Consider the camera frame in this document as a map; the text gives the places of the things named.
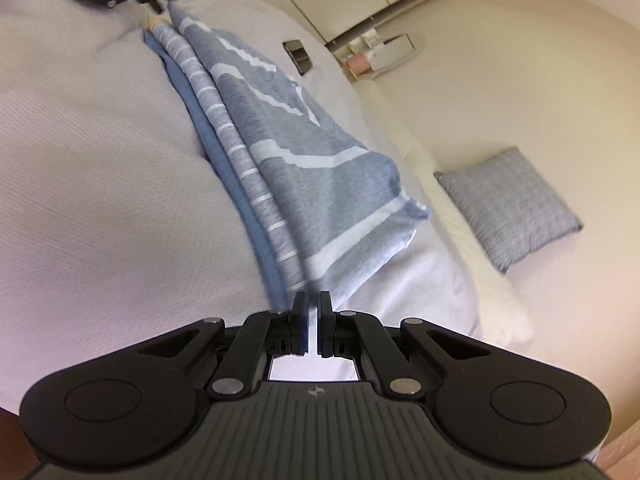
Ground cream padded headboard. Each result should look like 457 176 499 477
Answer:
352 80 536 347

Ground blue-grey woven pillow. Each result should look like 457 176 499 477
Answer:
433 147 584 275

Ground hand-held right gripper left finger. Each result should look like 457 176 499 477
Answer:
135 291 311 401

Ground white shelf unit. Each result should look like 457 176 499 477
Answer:
325 29 383 82

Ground blue white-striped shirt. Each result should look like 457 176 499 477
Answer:
142 0 432 311

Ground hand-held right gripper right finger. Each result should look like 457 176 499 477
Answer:
317 291 493 401

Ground black flat device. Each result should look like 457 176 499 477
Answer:
282 38 315 77

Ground round wall mirror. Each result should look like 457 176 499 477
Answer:
369 32 427 73

